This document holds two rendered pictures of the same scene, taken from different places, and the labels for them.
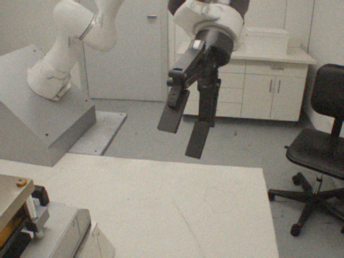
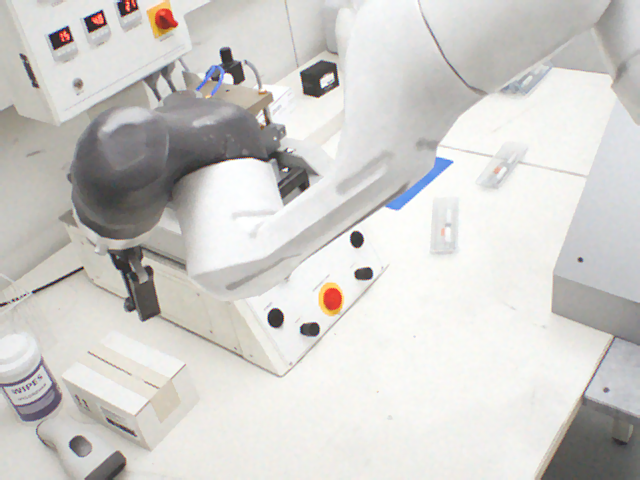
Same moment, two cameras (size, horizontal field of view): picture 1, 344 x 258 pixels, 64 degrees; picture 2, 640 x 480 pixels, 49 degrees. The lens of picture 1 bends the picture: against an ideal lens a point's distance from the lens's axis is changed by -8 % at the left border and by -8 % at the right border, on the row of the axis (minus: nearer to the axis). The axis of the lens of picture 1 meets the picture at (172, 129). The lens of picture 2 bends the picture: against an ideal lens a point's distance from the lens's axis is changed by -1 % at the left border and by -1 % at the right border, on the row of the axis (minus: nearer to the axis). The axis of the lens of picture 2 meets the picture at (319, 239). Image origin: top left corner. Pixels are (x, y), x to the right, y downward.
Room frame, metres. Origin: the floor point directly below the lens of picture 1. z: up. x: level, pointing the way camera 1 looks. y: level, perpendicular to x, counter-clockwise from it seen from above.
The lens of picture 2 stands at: (1.10, -0.48, 1.63)
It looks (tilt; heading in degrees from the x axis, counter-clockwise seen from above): 36 degrees down; 126
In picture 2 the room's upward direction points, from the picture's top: 11 degrees counter-clockwise
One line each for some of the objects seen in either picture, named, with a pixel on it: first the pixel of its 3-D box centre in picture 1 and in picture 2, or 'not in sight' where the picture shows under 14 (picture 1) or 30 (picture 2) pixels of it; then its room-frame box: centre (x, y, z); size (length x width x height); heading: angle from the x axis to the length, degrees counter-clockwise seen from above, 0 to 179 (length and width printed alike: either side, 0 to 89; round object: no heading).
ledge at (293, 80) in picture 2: not in sight; (317, 97); (0.07, 1.08, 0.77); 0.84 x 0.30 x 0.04; 82
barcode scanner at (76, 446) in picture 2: not in sight; (69, 447); (0.30, -0.13, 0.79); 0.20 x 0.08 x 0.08; 172
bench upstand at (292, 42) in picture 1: (242, 39); not in sight; (3.27, -0.77, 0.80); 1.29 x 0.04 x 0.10; 82
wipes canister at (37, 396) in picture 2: not in sight; (24, 378); (0.15, -0.07, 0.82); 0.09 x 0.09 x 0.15
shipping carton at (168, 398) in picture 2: not in sight; (130, 388); (0.31, 0.00, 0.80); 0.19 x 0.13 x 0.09; 172
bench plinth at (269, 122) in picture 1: (238, 110); not in sight; (3.03, -0.74, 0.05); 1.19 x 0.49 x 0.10; 82
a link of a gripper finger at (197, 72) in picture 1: (193, 73); not in sight; (0.48, -0.03, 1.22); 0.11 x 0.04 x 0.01; 153
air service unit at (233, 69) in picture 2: not in sight; (226, 86); (0.17, 0.59, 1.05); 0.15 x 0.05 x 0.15; 82
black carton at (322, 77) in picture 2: not in sight; (319, 78); (0.09, 1.08, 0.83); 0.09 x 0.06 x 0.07; 74
